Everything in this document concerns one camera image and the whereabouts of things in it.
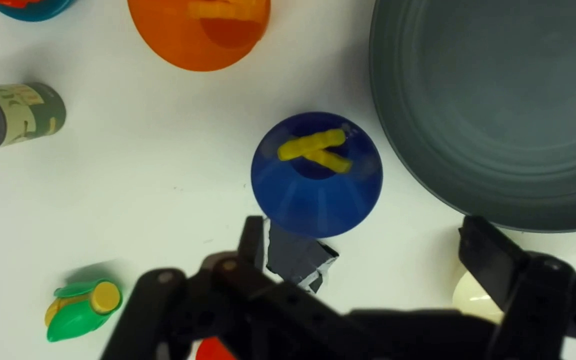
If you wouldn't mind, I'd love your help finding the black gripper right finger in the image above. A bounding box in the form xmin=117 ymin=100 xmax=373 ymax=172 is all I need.
xmin=457 ymin=215 xmax=576 ymax=360

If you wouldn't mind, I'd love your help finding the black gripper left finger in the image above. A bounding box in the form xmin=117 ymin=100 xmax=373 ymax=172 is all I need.
xmin=99 ymin=215 xmax=284 ymax=360

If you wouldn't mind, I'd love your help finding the blue plastic cup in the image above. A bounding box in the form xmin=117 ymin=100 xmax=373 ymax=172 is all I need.
xmin=249 ymin=111 xmax=383 ymax=241

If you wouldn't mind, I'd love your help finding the yellow toy fry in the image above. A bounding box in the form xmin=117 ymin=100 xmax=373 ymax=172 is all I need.
xmin=275 ymin=128 xmax=348 ymax=162
xmin=299 ymin=146 xmax=353 ymax=176

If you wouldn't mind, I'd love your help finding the orange plastic cup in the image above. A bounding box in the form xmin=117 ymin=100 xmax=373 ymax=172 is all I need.
xmin=126 ymin=0 xmax=274 ymax=74

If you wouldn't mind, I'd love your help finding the grey round plate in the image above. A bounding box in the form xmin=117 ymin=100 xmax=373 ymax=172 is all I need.
xmin=366 ymin=0 xmax=576 ymax=233

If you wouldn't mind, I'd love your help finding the teal small plate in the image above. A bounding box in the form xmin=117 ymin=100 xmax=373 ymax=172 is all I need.
xmin=0 ymin=0 xmax=76 ymax=24

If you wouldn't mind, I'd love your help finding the green and yellow toy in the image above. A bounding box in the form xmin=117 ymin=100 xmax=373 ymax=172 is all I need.
xmin=44 ymin=266 xmax=124 ymax=344

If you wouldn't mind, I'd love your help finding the green label toy can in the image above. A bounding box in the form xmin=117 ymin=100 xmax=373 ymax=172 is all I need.
xmin=0 ymin=83 xmax=68 ymax=153

